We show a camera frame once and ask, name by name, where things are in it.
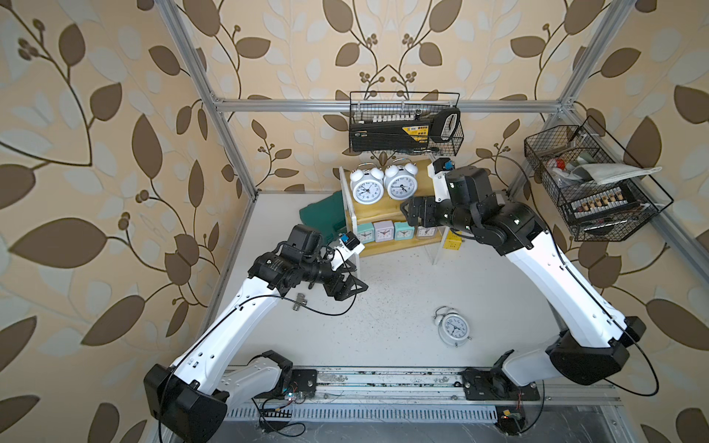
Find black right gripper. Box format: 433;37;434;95
401;194;478;238

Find clear square alarm clock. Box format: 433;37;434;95
417;226;438;239

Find teal square alarm clock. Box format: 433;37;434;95
356;223;376;244

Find white round clock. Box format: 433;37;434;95
433;306;471;348
383;159;418;201
350;164;385;205

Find white square alarm clock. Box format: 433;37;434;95
373;221;394;243

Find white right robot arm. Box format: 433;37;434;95
401;158;646;387

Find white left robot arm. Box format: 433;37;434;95
143;224;368;442

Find wooden two-tier shelf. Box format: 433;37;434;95
338;167;449;271

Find yellow power socket cube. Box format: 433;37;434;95
443;230;463;250

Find metal pipe fitting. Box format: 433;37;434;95
293;293;308;311

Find green plastic case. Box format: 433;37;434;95
299;191;347;243

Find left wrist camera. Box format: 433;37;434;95
330;233;365;271

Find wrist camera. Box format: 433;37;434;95
428;157;455;203
330;233;365;271

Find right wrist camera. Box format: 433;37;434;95
428;157;455;203

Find black handled saw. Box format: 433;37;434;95
428;106;461;143

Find black wire basket back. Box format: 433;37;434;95
348;90;465;157

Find black wire basket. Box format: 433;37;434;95
524;116;674;242
348;90;465;157

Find black wire basket right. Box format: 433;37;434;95
524;116;674;242

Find metal rail base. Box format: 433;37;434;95
225;367;621;425

